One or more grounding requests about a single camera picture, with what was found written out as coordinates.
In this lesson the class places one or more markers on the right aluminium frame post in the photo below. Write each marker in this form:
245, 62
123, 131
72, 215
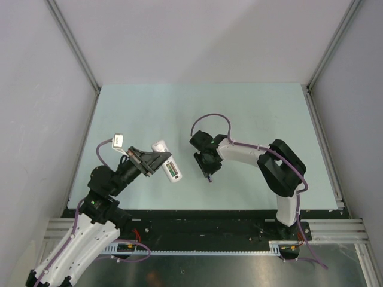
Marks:
341, 30

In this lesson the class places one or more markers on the left aluminium frame post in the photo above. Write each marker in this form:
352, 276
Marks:
69, 37

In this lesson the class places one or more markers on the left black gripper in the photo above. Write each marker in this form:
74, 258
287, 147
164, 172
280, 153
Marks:
143, 160

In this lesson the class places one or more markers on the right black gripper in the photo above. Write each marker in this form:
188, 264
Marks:
207, 170

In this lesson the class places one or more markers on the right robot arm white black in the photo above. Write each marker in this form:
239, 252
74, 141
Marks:
281, 168

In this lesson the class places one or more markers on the white remote control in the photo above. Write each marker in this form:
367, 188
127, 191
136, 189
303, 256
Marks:
160, 146

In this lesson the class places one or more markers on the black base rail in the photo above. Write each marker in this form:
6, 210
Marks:
209, 231

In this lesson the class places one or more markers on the green AAA battery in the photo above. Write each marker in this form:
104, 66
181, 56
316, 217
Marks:
172, 169

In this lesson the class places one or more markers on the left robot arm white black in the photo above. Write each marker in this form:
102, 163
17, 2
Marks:
98, 219

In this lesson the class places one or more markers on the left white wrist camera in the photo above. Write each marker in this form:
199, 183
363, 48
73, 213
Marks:
117, 141

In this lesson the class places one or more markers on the aluminium frame post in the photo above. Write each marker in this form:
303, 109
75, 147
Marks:
341, 30
69, 37

